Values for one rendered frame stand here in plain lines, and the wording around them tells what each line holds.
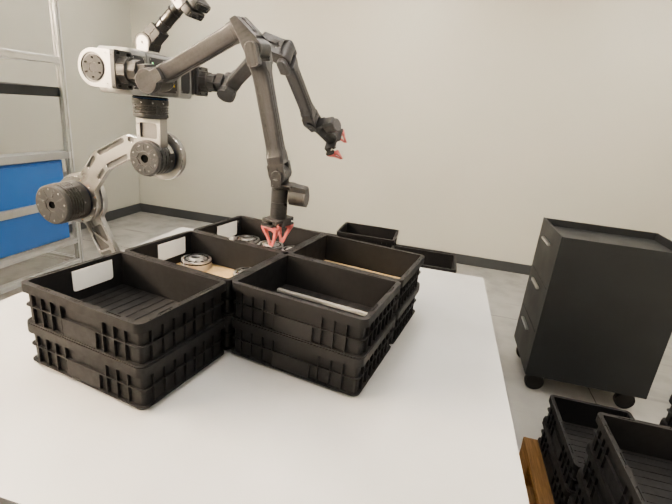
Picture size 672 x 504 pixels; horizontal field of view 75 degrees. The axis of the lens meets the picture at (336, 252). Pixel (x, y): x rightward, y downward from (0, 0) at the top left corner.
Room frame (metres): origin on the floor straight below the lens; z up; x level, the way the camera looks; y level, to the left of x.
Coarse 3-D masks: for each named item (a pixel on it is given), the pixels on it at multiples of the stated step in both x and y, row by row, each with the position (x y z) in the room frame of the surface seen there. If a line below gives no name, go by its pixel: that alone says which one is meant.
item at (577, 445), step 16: (560, 400) 1.50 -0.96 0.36; (576, 400) 1.50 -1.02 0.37; (560, 416) 1.39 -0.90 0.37; (576, 416) 1.49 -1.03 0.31; (592, 416) 1.48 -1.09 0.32; (624, 416) 1.45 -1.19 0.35; (544, 432) 1.48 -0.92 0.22; (560, 432) 1.32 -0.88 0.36; (576, 432) 1.44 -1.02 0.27; (592, 432) 1.45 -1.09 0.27; (544, 448) 1.44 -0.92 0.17; (560, 448) 1.29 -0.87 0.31; (576, 448) 1.35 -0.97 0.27; (544, 464) 1.37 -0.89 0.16; (560, 464) 1.26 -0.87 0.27; (576, 464) 1.15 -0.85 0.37; (560, 480) 1.20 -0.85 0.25; (576, 480) 1.14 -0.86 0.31; (560, 496) 1.17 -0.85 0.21
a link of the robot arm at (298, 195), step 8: (272, 176) 1.42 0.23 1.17; (280, 176) 1.41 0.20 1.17; (272, 184) 1.42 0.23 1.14; (280, 184) 1.42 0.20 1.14; (288, 184) 1.44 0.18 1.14; (296, 184) 1.45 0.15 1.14; (296, 192) 1.43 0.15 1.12; (304, 192) 1.42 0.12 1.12; (288, 200) 1.43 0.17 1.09; (296, 200) 1.42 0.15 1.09; (304, 200) 1.42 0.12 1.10
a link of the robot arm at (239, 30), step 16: (224, 32) 1.41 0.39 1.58; (240, 32) 1.39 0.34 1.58; (256, 32) 1.42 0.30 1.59; (192, 48) 1.44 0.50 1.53; (208, 48) 1.43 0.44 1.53; (224, 48) 1.43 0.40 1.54; (160, 64) 1.47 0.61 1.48; (176, 64) 1.46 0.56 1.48; (192, 64) 1.45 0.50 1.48; (144, 80) 1.47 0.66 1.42; (160, 80) 1.46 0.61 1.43
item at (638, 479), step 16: (608, 416) 1.11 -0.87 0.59; (608, 432) 1.04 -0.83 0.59; (624, 432) 1.10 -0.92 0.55; (640, 432) 1.09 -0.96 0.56; (656, 432) 1.08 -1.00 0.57; (592, 448) 1.09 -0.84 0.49; (608, 448) 1.01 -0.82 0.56; (624, 448) 1.10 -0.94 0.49; (640, 448) 1.09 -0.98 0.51; (656, 448) 1.08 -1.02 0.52; (592, 464) 1.05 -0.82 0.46; (608, 464) 0.98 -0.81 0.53; (624, 464) 0.92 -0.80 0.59; (640, 464) 1.04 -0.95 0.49; (656, 464) 1.05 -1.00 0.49; (592, 480) 1.03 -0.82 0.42; (608, 480) 0.96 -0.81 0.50; (624, 480) 0.89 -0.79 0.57; (640, 480) 0.98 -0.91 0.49; (656, 480) 0.98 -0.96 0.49; (576, 496) 1.10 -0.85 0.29; (592, 496) 1.01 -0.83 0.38; (608, 496) 0.92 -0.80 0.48; (624, 496) 0.87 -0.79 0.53; (640, 496) 0.82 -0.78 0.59; (656, 496) 0.93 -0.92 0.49
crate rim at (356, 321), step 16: (288, 256) 1.33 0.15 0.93; (256, 272) 1.17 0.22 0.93; (352, 272) 1.25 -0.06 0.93; (240, 288) 1.06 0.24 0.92; (256, 288) 1.05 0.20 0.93; (288, 304) 1.01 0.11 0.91; (304, 304) 0.99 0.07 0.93; (384, 304) 1.05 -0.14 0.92; (336, 320) 0.95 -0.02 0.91; (352, 320) 0.94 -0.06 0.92; (368, 320) 0.94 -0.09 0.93
